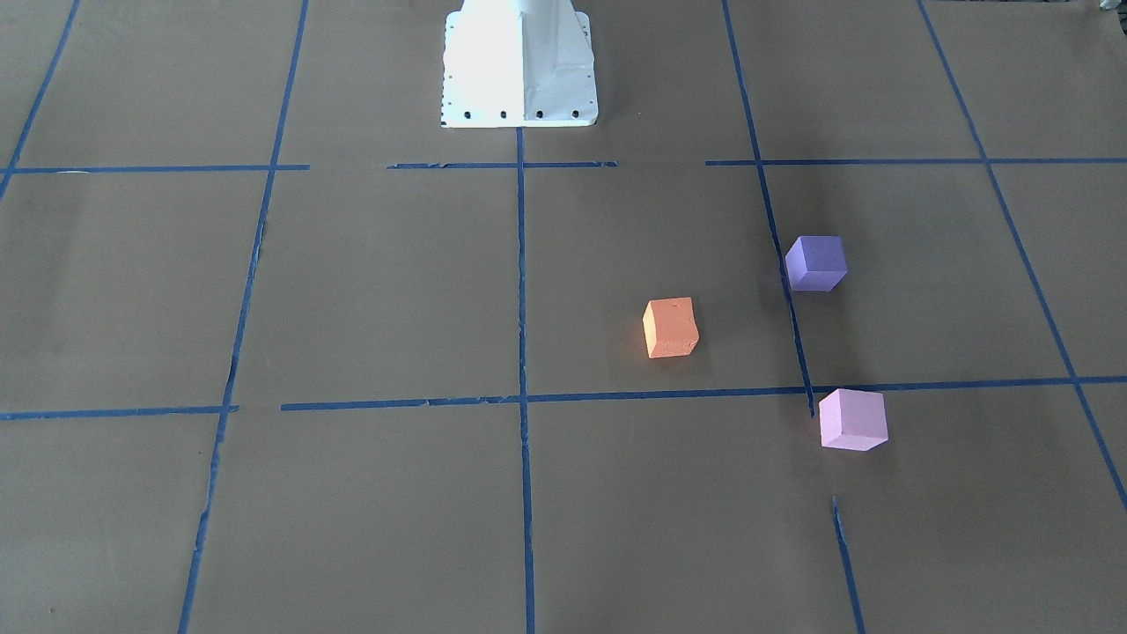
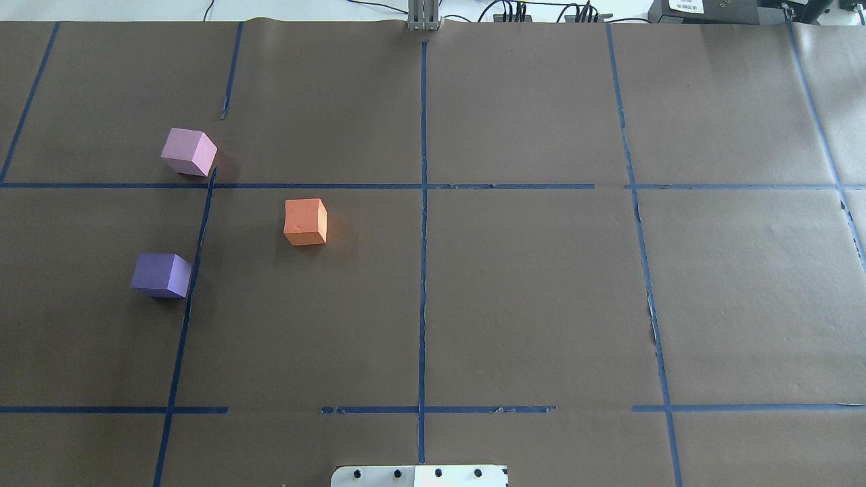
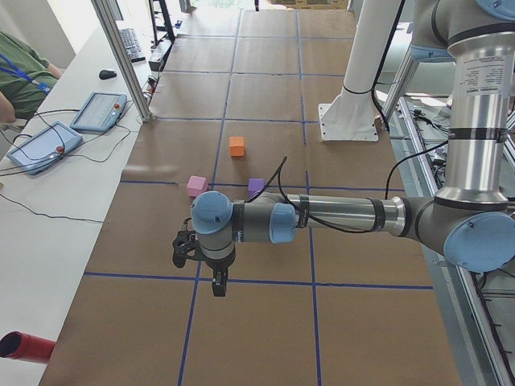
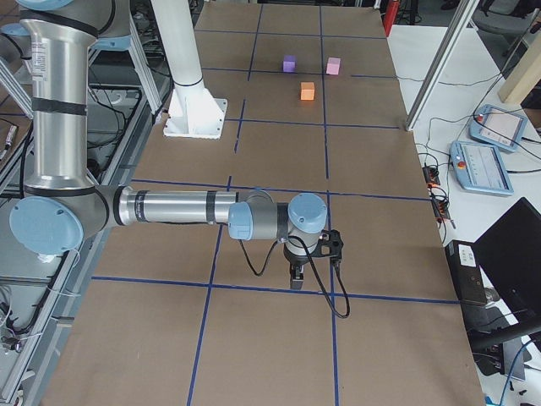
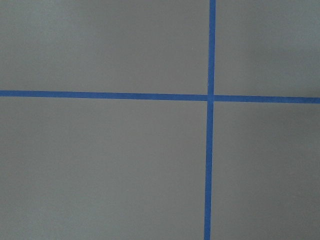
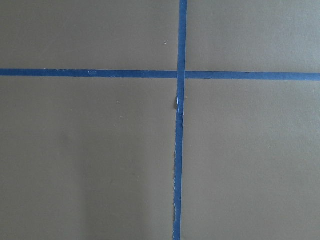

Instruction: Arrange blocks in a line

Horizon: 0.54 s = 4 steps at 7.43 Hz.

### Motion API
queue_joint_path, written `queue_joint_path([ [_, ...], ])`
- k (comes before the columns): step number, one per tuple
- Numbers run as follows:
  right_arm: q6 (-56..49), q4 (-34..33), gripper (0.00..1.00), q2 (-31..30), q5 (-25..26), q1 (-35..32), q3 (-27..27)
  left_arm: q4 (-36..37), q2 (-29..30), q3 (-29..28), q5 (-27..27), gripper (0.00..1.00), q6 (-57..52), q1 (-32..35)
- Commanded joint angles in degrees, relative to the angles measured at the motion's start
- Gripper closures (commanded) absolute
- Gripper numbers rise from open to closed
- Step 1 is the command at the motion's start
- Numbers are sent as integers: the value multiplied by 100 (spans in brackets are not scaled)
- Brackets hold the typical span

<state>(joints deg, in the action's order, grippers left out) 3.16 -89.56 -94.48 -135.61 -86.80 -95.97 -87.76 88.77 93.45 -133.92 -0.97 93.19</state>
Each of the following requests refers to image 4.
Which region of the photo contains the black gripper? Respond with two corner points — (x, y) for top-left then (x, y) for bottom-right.
(283, 246), (309, 289)

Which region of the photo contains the pink foam block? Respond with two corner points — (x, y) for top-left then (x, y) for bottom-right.
(325, 57), (341, 75)

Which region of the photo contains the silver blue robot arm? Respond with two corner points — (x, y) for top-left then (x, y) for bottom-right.
(9, 1), (331, 288)

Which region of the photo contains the brown paper table cover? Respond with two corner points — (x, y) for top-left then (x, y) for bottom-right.
(41, 3), (484, 405)

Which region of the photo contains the orange black power strip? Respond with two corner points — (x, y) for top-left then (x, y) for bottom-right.
(422, 164), (451, 224)

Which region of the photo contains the black computer box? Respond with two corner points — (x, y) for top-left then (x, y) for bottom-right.
(445, 240), (487, 306)

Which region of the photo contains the orange foam block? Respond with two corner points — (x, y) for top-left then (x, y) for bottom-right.
(300, 81), (315, 102)

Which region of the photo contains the purple foam block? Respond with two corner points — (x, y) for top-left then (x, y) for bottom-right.
(282, 55), (297, 73)

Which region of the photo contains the lower teach pendant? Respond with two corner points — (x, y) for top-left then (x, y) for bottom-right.
(450, 141), (514, 196)

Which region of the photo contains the teach pendant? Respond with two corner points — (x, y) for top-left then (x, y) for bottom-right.
(469, 104), (526, 152)
(450, 141), (514, 196)

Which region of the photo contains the black laptop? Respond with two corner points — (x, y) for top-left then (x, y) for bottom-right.
(473, 197), (541, 321)

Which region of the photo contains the upper teach pendant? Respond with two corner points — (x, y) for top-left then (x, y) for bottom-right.
(469, 104), (526, 152)

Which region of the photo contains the wooden beam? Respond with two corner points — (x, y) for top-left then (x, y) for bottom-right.
(500, 0), (541, 106)

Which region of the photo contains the black camera cable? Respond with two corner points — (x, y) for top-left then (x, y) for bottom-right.
(237, 234), (352, 319)

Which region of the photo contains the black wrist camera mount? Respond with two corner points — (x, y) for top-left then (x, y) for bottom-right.
(311, 229), (344, 261)

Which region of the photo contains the white pedestal column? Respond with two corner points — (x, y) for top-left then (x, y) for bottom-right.
(151, 0), (227, 140)

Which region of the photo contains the blue network cable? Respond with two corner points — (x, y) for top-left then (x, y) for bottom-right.
(497, 337), (534, 406)

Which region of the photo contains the aluminium side frame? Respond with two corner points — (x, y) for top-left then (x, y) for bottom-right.
(0, 16), (170, 406)

